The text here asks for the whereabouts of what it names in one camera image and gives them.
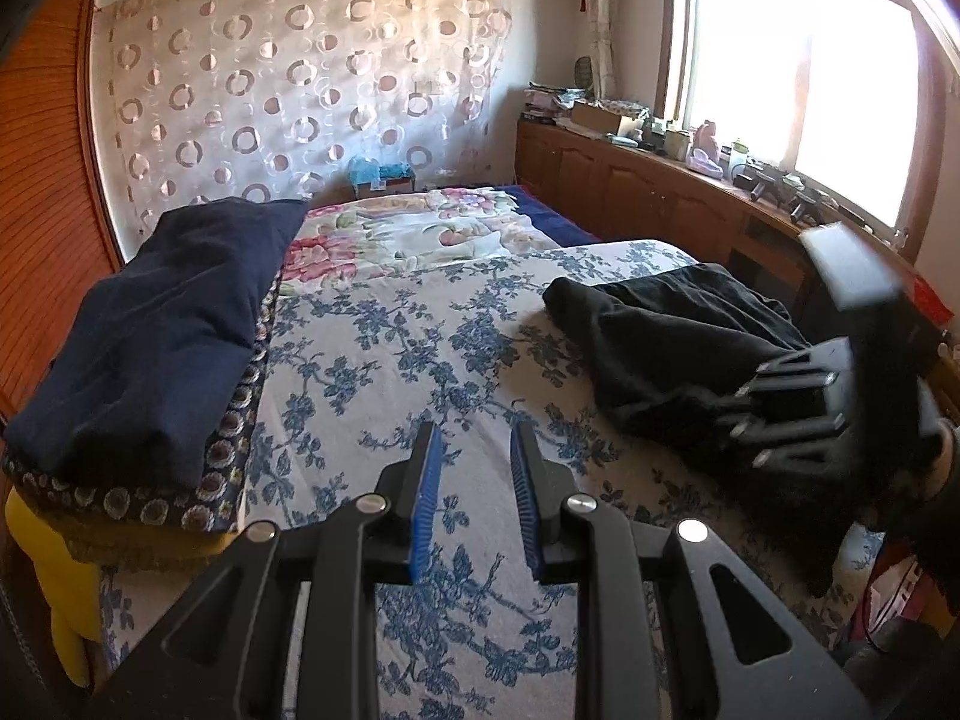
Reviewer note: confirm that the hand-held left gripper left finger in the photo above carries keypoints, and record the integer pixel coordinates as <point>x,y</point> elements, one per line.
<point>424,510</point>

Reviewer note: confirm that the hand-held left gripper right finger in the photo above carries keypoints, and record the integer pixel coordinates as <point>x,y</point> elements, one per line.
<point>525,502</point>

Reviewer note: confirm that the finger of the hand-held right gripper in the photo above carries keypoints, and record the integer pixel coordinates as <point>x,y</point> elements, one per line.
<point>795,375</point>
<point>795,439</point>

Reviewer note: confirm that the black t-shirt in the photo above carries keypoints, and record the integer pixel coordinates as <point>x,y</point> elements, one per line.
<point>675,345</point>

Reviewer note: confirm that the red bag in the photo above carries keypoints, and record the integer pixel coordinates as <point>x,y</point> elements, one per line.
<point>892,592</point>

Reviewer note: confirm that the dark circle-patterned pillow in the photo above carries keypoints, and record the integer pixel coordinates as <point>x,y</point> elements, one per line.
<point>225,465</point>

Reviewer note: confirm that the wooden cabinet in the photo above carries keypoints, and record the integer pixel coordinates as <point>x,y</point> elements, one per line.
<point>637,187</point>

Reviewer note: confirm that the pink floral quilt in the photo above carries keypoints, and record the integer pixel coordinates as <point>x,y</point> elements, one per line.
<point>420,232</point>

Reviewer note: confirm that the royal blue blanket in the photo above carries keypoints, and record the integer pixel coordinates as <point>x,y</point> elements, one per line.
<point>551,221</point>

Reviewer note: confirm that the open cardboard box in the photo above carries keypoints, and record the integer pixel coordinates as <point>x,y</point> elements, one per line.
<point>596,118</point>

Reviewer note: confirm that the window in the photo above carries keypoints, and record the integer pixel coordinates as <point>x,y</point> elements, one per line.
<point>750,52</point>

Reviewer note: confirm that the navy folded blanket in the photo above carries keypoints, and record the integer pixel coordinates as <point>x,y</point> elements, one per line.
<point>150,330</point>

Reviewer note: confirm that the dark oval ornament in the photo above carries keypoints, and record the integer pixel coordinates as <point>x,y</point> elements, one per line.
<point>584,73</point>

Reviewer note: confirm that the yellow cloth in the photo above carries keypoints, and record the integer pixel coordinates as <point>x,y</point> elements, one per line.
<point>52,562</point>

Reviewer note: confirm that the beige patterned drape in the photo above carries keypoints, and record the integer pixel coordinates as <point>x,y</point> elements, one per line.
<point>600,15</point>

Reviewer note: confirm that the circle-patterned sheer curtain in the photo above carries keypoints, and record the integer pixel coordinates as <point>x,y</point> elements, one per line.
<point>262,90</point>

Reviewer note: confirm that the wooden headboard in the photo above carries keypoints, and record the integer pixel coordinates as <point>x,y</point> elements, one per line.
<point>52,202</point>

